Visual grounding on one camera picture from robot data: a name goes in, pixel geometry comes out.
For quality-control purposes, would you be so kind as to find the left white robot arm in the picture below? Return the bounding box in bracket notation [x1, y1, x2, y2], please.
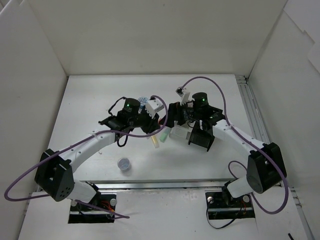
[34, 97, 166, 210]

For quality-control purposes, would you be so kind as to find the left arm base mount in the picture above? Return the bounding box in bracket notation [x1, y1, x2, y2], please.
[68, 190, 117, 224]

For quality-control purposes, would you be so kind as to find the aluminium right rail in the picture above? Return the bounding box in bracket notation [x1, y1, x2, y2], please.
[235, 75, 314, 240]

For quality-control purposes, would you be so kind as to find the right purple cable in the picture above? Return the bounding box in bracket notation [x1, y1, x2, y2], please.
[180, 76, 290, 215]

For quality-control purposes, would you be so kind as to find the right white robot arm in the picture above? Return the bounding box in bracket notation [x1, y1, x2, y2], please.
[166, 88, 287, 206]

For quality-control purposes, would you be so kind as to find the small clear glitter jar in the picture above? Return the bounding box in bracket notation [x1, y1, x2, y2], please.
[117, 157, 132, 173]

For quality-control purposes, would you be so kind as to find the black slotted pen holder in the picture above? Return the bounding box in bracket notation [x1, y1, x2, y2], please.
[188, 105, 225, 152]

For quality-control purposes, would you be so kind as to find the yellow highlighter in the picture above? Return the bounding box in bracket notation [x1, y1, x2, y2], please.
[150, 135, 160, 149]

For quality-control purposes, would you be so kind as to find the aluminium rail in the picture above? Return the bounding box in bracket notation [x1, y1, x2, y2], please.
[88, 178, 231, 192]
[235, 75, 314, 240]

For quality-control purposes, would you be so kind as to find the aluminium front rail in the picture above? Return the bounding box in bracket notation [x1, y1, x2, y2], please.
[88, 178, 231, 192]

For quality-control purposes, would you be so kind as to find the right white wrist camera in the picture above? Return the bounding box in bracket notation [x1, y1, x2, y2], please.
[175, 87, 190, 106]

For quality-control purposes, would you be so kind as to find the purple cable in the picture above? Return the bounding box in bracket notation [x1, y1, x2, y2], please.
[180, 76, 290, 215]
[4, 94, 169, 220]

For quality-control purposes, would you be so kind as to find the green highlighter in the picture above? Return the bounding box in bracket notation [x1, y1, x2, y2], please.
[159, 127, 172, 143]

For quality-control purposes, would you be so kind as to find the white slotted pen holder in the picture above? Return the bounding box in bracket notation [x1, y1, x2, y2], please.
[169, 121, 192, 141]

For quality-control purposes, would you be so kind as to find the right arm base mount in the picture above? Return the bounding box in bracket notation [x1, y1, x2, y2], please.
[205, 186, 256, 230]

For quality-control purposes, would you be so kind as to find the blue lidded jar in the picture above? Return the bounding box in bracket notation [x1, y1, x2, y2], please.
[138, 96, 149, 110]

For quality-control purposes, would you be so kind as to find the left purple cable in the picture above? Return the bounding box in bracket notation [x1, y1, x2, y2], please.
[4, 94, 169, 220]

